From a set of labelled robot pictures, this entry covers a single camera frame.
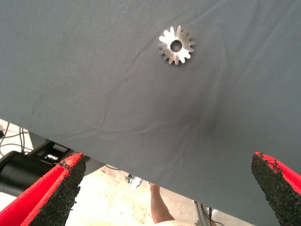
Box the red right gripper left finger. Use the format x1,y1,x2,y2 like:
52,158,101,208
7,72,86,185
0,152,87,226

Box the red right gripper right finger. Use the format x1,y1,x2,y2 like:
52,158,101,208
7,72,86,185
250,151,301,226

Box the large steel gear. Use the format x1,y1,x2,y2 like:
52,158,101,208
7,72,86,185
157,25,196,66

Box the silver metal table leg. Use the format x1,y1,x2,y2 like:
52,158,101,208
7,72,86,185
194,200,212,226

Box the person's bare leg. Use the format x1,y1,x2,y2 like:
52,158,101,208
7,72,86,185
149,182,196,226

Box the dark grey table cloth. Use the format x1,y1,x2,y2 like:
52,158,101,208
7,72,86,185
0,0,301,226

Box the black cylindrical frame part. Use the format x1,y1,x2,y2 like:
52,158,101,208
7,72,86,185
0,150,59,197

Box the thin black floor cable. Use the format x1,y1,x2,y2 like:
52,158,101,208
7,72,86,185
0,121,33,156

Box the grey metal floor bracket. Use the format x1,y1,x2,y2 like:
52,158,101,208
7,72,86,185
128,174,143,189

